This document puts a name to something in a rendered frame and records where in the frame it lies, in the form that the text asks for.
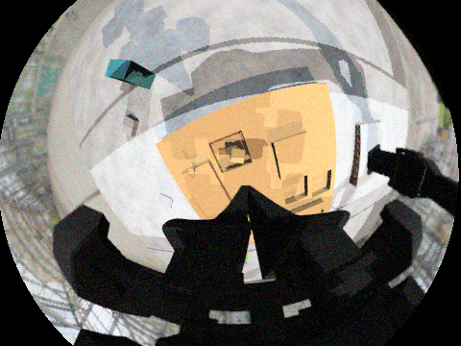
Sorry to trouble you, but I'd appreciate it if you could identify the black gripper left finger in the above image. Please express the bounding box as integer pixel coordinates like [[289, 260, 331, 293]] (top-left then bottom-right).
[[161, 185, 253, 273]]

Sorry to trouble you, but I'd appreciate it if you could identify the teal block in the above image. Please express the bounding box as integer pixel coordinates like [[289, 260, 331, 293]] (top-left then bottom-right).
[[105, 59, 156, 89]]

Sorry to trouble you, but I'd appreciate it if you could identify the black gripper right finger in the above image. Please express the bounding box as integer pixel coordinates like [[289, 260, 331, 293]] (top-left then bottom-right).
[[246, 185, 351, 280]]

